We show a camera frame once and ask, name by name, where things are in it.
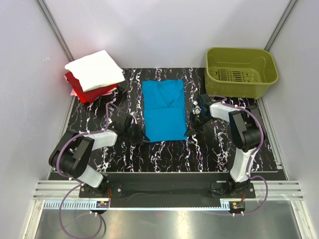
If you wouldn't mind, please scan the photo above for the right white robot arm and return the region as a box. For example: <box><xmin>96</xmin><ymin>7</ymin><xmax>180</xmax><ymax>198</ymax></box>
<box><xmin>185</xmin><ymin>100</ymin><xmax>266</xmax><ymax>198</ymax></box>

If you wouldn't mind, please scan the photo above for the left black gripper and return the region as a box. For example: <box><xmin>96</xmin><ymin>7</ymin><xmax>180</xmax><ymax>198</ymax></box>
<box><xmin>124</xmin><ymin>122</ymin><xmax>150</xmax><ymax>145</ymax></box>

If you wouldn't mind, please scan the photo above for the black marble pattern mat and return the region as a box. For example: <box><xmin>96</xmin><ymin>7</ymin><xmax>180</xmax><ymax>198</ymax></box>
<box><xmin>48</xmin><ymin>67</ymin><xmax>279</xmax><ymax>174</ymax></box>

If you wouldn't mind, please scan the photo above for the right corner aluminium post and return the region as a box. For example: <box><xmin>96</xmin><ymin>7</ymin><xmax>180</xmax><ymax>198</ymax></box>
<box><xmin>264</xmin><ymin>0</ymin><xmax>299</xmax><ymax>52</ymax></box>

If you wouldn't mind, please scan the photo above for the folded pink t-shirt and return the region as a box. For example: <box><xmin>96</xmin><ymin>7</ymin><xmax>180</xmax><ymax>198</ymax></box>
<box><xmin>70</xmin><ymin>90</ymin><xmax>77</xmax><ymax>96</ymax></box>

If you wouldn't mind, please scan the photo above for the folded white t-shirt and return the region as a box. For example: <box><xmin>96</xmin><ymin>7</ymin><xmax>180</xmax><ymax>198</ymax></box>
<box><xmin>65</xmin><ymin>50</ymin><xmax>125</xmax><ymax>92</ymax></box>

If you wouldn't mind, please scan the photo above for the aluminium frame rail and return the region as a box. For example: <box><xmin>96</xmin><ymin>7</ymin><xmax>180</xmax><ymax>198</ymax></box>
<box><xmin>33</xmin><ymin>180</ymin><xmax>304</xmax><ymax>201</ymax></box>

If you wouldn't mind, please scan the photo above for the left corner aluminium post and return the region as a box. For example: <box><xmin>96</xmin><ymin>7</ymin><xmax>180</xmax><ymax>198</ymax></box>
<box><xmin>35</xmin><ymin>0</ymin><xmax>74</xmax><ymax>62</ymax></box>

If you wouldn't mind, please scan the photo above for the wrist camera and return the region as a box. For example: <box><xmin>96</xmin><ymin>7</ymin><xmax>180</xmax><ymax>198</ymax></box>
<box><xmin>193</xmin><ymin>94</ymin><xmax>213</xmax><ymax>116</ymax></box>
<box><xmin>124</xmin><ymin>112</ymin><xmax>138</xmax><ymax>128</ymax></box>

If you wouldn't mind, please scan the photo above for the olive green plastic basket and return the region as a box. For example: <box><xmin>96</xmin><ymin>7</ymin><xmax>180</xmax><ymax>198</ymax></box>
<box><xmin>204</xmin><ymin>47</ymin><xmax>279</xmax><ymax>99</ymax></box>

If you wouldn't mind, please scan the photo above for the blue t-shirt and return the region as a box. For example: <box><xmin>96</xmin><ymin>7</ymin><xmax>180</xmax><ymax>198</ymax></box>
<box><xmin>142</xmin><ymin>80</ymin><xmax>186</xmax><ymax>142</ymax></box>

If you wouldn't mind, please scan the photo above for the folded red t-shirt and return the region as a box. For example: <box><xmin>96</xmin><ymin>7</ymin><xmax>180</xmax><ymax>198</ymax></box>
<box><xmin>64</xmin><ymin>72</ymin><xmax>119</xmax><ymax>104</ymax></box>

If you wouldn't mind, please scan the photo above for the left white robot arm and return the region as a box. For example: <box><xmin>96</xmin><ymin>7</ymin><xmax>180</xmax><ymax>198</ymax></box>
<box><xmin>48</xmin><ymin>122</ymin><xmax>150</xmax><ymax>197</ymax></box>

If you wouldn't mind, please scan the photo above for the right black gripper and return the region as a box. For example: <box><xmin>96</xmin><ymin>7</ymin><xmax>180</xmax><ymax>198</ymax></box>
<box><xmin>184</xmin><ymin>112</ymin><xmax>211</xmax><ymax>137</ymax></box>

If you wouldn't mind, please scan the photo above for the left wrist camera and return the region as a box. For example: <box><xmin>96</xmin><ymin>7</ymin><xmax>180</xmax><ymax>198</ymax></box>
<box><xmin>124</xmin><ymin>112</ymin><xmax>138</xmax><ymax>128</ymax></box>

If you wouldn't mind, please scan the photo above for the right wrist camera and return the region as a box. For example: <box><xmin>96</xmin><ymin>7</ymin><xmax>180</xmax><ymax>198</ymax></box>
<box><xmin>193</xmin><ymin>94</ymin><xmax>213</xmax><ymax>116</ymax></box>

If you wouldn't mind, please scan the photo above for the corner aluminium post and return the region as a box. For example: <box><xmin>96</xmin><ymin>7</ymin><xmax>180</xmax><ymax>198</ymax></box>
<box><xmin>35</xmin><ymin>0</ymin><xmax>74</xmax><ymax>62</ymax></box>
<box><xmin>264</xmin><ymin>0</ymin><xmax>299</xmax><ymax>52</ymax></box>

